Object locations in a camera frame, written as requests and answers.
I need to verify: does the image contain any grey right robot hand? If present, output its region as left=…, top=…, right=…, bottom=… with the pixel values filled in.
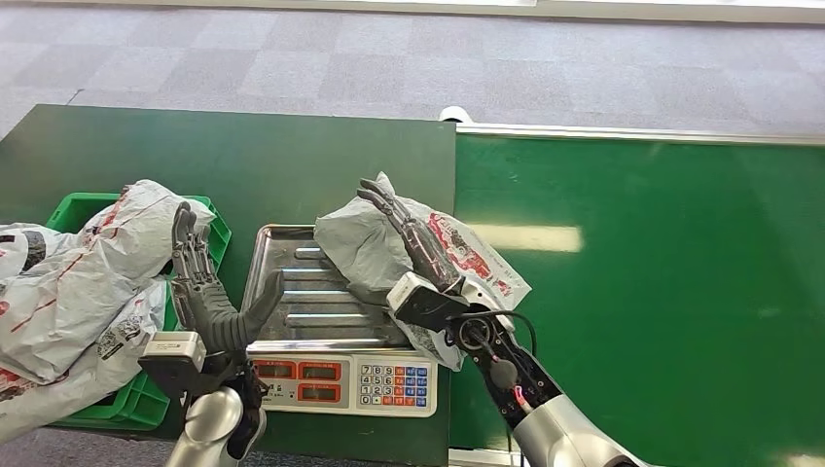
left=356, top=177, right=465, bottom=295

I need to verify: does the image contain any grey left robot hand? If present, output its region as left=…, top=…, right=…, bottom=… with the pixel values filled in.
left=169, top=200, right=286, bottom=356

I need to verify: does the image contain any grey mailer bag red print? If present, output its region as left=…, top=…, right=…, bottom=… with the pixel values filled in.
left=313, top=171, right=533, bottom=373

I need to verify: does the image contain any green conveyor belt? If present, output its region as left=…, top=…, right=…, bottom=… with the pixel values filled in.
left=448, top=131, right=825, bottom=467

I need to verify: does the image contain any green plastic crate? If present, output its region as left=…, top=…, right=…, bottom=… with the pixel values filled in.
left=46, top=192, right=232, bottom=432

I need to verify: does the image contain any large white mailer red stripe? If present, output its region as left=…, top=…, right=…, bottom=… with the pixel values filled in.
left=0, top=179, right=217, bottom=385

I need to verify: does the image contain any white mailer with QR code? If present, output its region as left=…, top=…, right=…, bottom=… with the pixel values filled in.
left=0, top=276, right=169, bottom=445

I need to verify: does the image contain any electronic scale steel tray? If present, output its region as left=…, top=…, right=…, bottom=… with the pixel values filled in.
left=241, top=224, right=440, bottom=419

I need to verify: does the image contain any white mailer black mark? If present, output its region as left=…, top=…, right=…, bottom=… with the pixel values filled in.
left=0, top=223, right=82, bottom=281

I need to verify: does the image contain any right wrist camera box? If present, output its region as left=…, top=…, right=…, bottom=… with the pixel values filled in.
left=386, top=270, right=471, bottom=333

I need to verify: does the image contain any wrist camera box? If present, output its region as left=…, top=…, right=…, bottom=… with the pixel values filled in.
left=386, top=270, right=471, bottom=333
left=138, top=332, right=208, bottom=400

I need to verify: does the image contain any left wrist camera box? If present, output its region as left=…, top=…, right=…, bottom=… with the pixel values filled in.
left=138, top=332, right=208, bottom=400

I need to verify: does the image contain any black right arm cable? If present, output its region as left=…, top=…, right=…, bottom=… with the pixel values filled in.
left=473, top=309, right=538, bottom=359

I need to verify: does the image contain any silver conveyor side rail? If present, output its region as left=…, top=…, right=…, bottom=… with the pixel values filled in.
left=454, top=122, right=825, bottom=146

